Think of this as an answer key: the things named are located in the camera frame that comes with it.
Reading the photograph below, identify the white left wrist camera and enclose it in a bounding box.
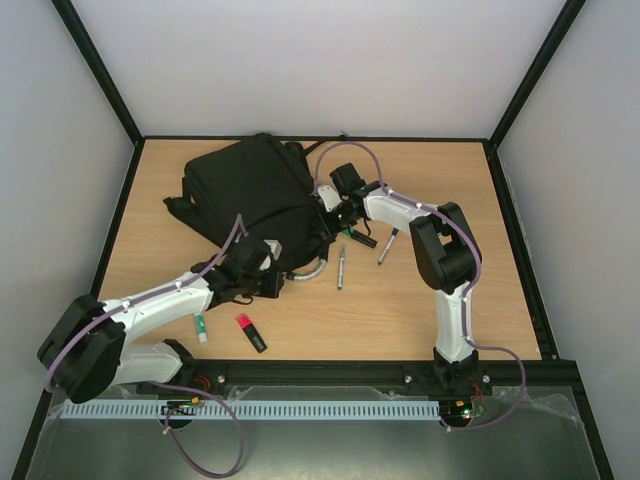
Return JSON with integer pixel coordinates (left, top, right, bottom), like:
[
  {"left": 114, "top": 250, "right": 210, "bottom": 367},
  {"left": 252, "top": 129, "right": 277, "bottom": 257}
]
[{"left": 265, "top": 239, "right": 282, "bottom": 261}]

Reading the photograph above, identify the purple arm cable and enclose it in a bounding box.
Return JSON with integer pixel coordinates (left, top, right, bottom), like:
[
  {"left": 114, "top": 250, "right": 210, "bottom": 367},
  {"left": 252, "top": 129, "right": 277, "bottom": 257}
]
[
  {"left": 44, "top": 214, "right": 247, "bottom": 476},
  {"left": 314, "top": 141, "right": 527, "bottom": 432}
]

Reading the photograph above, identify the pink black highlighter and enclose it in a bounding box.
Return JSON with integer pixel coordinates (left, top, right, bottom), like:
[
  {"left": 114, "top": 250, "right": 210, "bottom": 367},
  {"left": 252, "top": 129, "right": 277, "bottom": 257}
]
[{"left": 236, "top": 314, "right": 267, "bottom": 353}]

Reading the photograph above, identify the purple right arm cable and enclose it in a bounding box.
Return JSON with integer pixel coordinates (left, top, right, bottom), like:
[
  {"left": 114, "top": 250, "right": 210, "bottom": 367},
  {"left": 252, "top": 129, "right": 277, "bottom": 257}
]
[{"left": 314, "top": 141, "right": 527, "bottom": 432}]

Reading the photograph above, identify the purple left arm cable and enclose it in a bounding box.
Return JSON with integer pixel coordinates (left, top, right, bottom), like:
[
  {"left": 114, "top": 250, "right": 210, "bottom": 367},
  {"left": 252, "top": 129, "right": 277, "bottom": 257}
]
[{"left": 44, "top": 214, "right": 247, "bottom": 476}]

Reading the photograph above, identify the green white glue stick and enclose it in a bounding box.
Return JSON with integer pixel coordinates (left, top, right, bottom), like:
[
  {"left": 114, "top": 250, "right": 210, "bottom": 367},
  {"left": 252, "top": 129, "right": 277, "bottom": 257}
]
[{"left": 194, "top": 315, "right": 208, "bottom": 344}]

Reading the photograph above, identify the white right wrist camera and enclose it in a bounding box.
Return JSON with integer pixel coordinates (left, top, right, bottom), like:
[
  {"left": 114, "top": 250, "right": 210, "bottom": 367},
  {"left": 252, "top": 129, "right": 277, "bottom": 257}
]
[{"left": 317, "top": 184, "right": 342, "bottom": 212}]

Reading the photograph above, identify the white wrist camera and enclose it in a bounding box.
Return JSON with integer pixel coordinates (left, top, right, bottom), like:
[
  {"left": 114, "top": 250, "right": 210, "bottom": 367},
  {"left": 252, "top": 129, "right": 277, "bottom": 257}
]
[
  {"left": 317, "top": 184, "right": 342, "bottom": 212},
  {"left": 265, "top": 239, "right": 282, "bottom": 261}
]

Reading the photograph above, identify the blue cap white marker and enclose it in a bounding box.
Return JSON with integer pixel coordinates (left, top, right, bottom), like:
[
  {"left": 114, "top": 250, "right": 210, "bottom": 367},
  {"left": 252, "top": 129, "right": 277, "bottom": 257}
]
[{"left": 377, "top": 228, "right": 399, "bottom": 266}]

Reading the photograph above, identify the black enclosure frame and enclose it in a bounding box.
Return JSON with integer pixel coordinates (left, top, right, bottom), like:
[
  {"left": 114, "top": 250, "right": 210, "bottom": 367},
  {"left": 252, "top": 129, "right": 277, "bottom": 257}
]
[{"left": 9, "top": 0, "right": 616, "bottom": 480}]

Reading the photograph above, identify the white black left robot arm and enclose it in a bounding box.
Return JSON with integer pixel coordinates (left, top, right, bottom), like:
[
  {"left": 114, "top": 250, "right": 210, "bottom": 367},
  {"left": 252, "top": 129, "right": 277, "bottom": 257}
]
[{"left": 37, "top": 235, "right": 282, "bottom": 404}]

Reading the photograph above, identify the green cap white marker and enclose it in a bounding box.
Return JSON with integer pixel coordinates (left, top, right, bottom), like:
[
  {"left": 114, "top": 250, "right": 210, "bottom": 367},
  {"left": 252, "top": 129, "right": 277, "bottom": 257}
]
[{"left": 337, "top": 245, "right": 346, "bottom": 291}]

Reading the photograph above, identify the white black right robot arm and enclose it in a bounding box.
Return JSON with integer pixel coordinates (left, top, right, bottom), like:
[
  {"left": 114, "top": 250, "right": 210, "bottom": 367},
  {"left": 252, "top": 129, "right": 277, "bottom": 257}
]
[{"left": 313, "top": 163, "right": 482, "bottom": 392}]

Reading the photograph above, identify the green black highlighter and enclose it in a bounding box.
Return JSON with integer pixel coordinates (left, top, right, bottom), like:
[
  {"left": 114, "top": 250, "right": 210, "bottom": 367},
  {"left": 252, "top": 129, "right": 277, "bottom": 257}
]
[{"left": 343, "top": 229, "right": 377, "bottom": 249}]

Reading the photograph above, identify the light blue cable duct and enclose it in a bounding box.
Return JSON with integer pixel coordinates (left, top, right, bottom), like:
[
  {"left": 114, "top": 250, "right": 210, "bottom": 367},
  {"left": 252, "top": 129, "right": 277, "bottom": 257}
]
[{"left": 60, "top": 400, "right": 440, "bottom": 421}]

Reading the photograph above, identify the black student backpack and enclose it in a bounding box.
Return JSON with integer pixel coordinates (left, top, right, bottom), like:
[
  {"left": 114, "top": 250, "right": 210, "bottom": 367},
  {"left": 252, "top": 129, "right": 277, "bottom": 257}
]
[{"left": 163, "top": 133, "right": 334, "bottom": 283}]

